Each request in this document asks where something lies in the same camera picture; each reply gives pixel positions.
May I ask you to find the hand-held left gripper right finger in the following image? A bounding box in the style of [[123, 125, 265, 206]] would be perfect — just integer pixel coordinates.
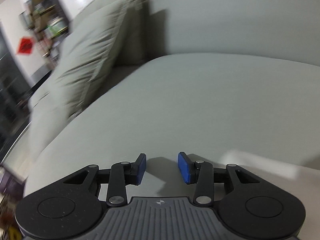
[[177, 152, 261, 207]]

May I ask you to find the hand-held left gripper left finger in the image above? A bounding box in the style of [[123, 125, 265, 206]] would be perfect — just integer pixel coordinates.
[[62, 153, 147, 207]]

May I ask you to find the white t-shirt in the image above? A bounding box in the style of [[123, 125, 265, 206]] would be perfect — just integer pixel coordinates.
[[219, 149, 302, 181]]

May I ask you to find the grey sofa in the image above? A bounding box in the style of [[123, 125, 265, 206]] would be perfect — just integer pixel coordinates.
[[24, 0, 320, 202]]

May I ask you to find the grey pillow with piping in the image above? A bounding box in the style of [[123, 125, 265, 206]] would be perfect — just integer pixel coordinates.
[[46, 0, 137, 121]]

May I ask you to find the dark glass door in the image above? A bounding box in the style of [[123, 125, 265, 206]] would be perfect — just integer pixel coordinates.
[[0, 21, 33, 164]]

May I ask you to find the wooden bookshelf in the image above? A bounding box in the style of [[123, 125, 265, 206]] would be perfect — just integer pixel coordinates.
[[19, 0, 73, 71]]

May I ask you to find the red paper wall decoration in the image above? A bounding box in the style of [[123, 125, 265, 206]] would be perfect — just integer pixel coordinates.
[[16, 37, 34, 56]]

